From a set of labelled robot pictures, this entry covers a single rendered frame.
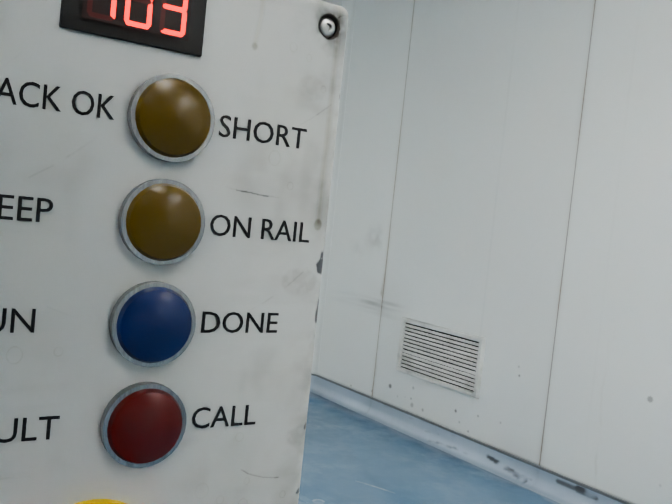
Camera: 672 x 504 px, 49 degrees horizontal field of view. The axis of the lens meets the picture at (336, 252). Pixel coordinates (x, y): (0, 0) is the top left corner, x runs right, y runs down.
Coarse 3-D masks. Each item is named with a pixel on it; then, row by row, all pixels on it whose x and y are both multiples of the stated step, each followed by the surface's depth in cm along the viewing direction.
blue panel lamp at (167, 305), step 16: (160, 288) 26; (128, 304) 25; (144, 304) 25; (160, 304) 25; (176, 304) 26; (128, 320) 25; (144, 320) 25; (160, 320) 25; (176, 320) 26; (128, 336) 25; (144, 336) 25; (160, 336) 26; (176, 336) 26; (128, 352) 25; (144, 352) 25; (160, 352) 26; (176, 352) 26
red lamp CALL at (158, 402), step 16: (128, 400) 25; (144, 400) 26; (160, 400) 26; (112, 416) 25; (128, 416) 25; (144, 416) 26; (160, 416) 26; (176, 416) 26; (112, 432) 25; (128, 432) 25; (144, 432) 26; (160, 432) 26; (176, 432) 26; (112, 448) 25; (128, 448) 25; (144, 448) 26; (160, 448) 26
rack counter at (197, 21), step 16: (64, 0) 23; (80, 0) 24; (192, 0) 26; (64, 16) 23; (80, 16) 24; (192, 16) 26; (96, 32) 24; (112, 32) 24; (128, 32) 25; (144, 32) 25; (192, 32) 26; (160, 48) 25; (176, 48) 25; (192, 48) 26
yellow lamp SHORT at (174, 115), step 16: (160, 80) 25; (176, 80) 25; (144, 96) 25; (160, 96) 25; (176, 96) 25; (192, 96) 25; (144, 112) 25; (160, 112) 25; (176, 112) 25; (192, 112) 25; (208, 112) 26; (144, 128) 25; (160, 128) 25; (176, 128) 25; (192, 128) 25; (208, 128) 26; (160, 144) 25; (176, 144) 25; (192, 144) 26
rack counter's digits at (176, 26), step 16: (96, 0) 24; (112, 0) 24; (128, 0) 24; (144, 0) 25; (160, 0) 25; (176, 0) 25; (96, 16) 24; (112, 16) 24; (128, 16) 24; (144, 16) 25; (160, 16) 25; (176, 16) 25; (160, 32) 25; (176, 32) 25
